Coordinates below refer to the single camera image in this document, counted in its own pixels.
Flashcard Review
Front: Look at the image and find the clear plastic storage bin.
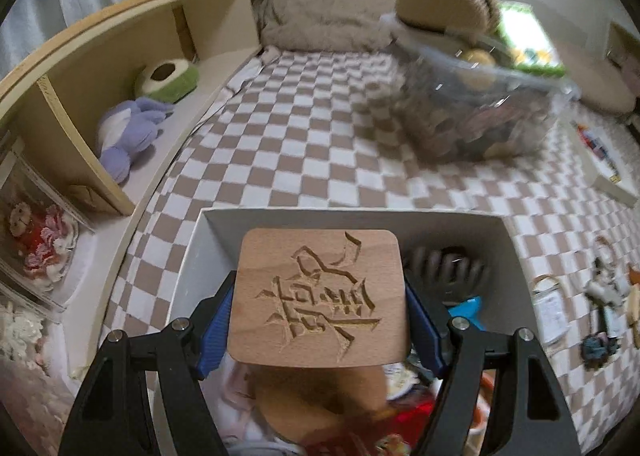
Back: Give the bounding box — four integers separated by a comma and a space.
380, 13, 580, 164

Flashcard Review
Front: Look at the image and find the blue snack packet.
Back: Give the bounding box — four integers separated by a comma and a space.
448, 296, 485, 330

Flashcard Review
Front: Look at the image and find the wooden shelf unit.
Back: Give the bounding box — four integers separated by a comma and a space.
1, 0, 259, 375

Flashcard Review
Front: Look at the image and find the beige fluffy blanket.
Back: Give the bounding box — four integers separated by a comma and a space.
253, 0, 395, 53

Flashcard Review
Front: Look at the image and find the checkered bed sheet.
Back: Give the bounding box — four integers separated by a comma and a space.
98, 47, 640, 454

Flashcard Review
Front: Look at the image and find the beige fluffy slipper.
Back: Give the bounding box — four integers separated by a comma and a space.
395, 0, 500, 34

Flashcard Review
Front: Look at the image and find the doll in clear case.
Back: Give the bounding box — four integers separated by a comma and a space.
1, 150, 94, 315

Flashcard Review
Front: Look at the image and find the white tray with pens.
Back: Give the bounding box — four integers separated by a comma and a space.
562, 118, 639, 208

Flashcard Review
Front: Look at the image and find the carved wooden coaster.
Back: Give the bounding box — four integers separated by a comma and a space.
228, 228, 409, 368

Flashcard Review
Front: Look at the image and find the yellow ball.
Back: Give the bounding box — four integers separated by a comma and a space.
458, 49, 496, 91

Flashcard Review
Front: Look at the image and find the red cardboard box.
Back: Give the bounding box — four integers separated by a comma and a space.
303, 395, 435, 455

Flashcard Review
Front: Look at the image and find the brown hair claw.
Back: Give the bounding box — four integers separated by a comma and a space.
402, 246, 490, 306

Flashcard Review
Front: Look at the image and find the white cardboard box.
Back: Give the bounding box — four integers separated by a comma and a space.
150, 207, 544, 456

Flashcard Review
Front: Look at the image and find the green wet wipes pack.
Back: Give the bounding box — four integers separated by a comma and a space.
498, 1, 566, 78

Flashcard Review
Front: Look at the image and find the purple plush toy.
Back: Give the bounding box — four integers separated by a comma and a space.
96, 96, 174, 184

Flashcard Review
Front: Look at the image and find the round cork coaster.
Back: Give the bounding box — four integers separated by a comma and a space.
253, 366, 387, 442

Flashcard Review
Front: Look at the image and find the clear rectangular packet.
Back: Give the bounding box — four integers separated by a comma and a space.
529, 274, 570, 346

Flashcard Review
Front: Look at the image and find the bunny doll clear case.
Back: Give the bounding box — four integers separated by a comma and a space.
1, 287, 66, 377

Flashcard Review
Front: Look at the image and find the avocado plush toy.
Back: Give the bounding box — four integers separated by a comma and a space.
134, 58, 200, 104

